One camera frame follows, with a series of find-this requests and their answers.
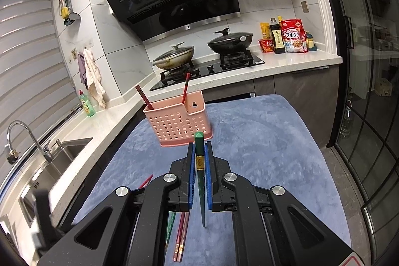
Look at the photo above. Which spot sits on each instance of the chrome faucet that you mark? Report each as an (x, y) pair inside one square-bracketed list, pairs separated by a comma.
[(37, 141)]

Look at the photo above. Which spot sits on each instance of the green dish soap bottle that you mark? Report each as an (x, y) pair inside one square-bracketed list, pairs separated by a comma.
[(88, 105)]

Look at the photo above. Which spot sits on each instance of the purple hanging cloth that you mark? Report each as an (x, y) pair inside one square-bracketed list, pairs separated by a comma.
[(82, 71)]

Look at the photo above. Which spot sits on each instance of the steel sink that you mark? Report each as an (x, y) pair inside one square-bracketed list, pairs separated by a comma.
[(59, 166)]

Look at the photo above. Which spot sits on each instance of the brown chopstick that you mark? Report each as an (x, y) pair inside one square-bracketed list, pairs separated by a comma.
[(184, 231)]

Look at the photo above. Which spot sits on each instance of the blue plush blanket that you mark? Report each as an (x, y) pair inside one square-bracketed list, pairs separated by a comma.
[(265, 144)]

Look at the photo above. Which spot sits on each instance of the yellow hanging brush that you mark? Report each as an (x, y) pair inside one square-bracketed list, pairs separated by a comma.
[(64, 12)]

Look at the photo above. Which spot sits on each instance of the white hanging towel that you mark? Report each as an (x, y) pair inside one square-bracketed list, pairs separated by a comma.
[(93, 76)]

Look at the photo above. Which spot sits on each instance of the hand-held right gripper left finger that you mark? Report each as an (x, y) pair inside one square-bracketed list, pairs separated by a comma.
[(188, 178)]

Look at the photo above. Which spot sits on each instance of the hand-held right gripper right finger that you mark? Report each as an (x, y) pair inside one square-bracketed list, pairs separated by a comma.
[(208, 185)]

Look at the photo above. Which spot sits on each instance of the red chopstick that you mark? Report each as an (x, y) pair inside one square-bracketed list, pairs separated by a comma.
[(146, 182), (186, 86)]

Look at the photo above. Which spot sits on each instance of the red instant noodle cup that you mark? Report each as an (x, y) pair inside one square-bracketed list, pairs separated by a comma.
[(266, 45)]

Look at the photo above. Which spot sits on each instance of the sink soap dispenser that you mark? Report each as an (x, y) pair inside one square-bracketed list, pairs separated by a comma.
[(57, 143)]

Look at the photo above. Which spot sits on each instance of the black framed glass door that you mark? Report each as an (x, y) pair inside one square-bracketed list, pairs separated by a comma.
[(358, 66)]

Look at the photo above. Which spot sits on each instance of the yellow packet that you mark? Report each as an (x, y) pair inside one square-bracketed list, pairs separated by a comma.
[(265, 30)]

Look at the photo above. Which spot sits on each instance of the red white cereal bag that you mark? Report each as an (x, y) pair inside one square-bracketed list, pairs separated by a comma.
[(292, 37)]

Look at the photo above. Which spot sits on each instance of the white kitchen counter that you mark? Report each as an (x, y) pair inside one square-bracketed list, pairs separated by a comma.
[(296, 62)]

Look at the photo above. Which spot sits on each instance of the maroon chopstick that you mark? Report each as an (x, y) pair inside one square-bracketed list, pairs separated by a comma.
[(177, 249), (142, 96)]

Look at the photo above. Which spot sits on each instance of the beige box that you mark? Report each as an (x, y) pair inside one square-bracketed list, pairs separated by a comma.
[(382, 87)]

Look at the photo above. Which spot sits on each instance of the dark lower cabinet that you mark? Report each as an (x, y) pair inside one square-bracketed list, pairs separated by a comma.
[(299, 91)]

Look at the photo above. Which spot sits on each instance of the clear plastic bottle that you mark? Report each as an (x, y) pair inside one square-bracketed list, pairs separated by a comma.
[(346, 124)]

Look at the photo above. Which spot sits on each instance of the grey hanging skimmer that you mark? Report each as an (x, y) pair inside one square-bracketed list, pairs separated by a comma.
[(73, 18)]

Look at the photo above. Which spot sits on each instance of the blue condiment set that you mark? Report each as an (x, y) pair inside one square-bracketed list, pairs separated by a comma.
[(310, 43)]

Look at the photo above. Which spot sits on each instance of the black wok with lid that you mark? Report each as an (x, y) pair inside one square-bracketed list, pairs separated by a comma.
[(230, 43)]

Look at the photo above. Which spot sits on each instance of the grey wall outlet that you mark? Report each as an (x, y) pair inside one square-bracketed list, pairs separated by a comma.
[(305, 6)]

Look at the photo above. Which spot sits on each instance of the pink perforated utensil holder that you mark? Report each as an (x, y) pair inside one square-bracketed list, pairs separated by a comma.
[(174, 125)]

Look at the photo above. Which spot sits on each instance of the beige pan with lid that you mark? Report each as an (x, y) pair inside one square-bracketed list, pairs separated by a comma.
[(174, 57)]

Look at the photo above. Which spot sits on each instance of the white window blind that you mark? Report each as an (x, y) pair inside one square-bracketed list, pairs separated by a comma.
[(31, 66)]

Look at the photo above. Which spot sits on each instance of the black gas stove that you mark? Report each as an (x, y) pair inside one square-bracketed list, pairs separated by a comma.
[(215, 66)]

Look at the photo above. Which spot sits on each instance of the dark soy sauce bottle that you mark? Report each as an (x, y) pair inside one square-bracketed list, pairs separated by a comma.
[(277, 38)]

